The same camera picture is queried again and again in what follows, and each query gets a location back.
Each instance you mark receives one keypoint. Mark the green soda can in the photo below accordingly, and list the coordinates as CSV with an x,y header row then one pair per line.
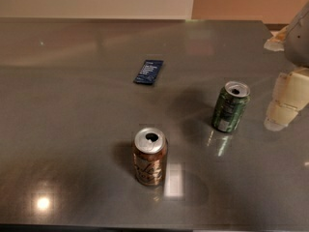
x,y
230,106

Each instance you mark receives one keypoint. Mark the orange soda can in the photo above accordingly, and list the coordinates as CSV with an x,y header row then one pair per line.
x,y
150,149

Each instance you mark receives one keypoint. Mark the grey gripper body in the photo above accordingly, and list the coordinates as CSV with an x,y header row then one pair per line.
x,y
299,38

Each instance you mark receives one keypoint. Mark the dark blue snack packet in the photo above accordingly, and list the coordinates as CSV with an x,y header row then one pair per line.
x,y
149,72

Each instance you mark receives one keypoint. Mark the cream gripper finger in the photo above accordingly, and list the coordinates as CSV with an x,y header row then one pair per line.
x,y
290,95
276,42

